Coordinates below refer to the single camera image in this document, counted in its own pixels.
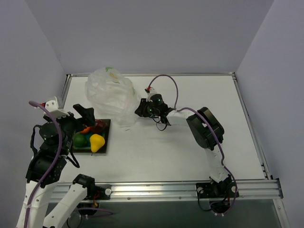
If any teal square ceramic plate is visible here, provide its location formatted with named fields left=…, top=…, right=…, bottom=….
left=72, top=119, right=111, bottom=154

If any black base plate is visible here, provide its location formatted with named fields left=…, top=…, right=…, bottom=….
left=78, top=184, right=112, bottom=208
left=196, top=182, right=236, bottom=199

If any green fake lime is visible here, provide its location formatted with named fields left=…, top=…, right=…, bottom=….
left=73, top=133, right=87, bottom=147

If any aluminium front rail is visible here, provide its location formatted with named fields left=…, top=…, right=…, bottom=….
left=84, top=180, right=283, bottom=203

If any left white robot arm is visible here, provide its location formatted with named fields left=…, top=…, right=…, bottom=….
left=16, top=99, right=112, bottom=228

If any dark red fake apple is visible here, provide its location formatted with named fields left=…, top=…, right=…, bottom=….
left=90, top=119, right=107, bottom=134

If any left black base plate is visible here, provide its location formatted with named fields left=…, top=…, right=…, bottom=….
left=78, top=184, right=112, bottom=208

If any orange fake persimmon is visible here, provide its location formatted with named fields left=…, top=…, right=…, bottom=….
left=79, top=127, right=91, bottom=134

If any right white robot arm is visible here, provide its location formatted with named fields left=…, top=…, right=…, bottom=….
left=135, top=86, right=233, bottom=196

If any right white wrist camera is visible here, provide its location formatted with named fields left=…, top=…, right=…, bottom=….
left=145, top=86, right=157, bottom=101

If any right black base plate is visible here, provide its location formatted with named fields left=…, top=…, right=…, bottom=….
left=196, top=182, right=236, bottom=199

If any translucent plastic bag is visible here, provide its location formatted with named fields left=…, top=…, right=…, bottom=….
left=85, top=67, right=141, bottom=127

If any yellow fake pear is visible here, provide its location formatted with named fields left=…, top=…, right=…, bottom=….
left=89, top=134, right=105, bottom=153

